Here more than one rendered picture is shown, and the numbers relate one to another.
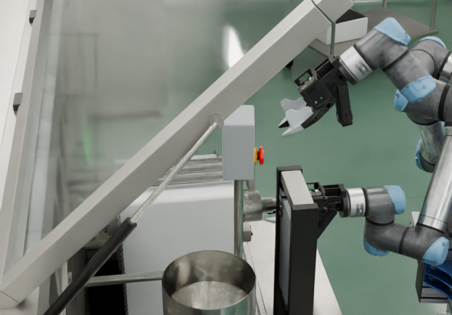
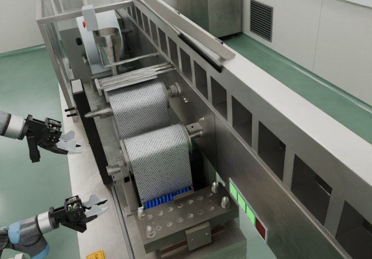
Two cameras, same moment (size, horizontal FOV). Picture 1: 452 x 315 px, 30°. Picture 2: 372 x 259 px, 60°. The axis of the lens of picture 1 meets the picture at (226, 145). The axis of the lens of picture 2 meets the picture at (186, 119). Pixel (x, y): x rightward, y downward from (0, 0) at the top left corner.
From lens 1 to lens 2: 2.76 m
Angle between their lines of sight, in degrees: 116
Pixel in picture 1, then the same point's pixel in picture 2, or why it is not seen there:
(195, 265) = (111, 39)
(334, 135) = not seen: outside the picture
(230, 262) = (100, 39)
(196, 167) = (120, 77)
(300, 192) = (75, 83)
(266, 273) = (117, 236)
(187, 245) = not seen: hidden behind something
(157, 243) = not seen: hidden behind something
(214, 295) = (108, 50)
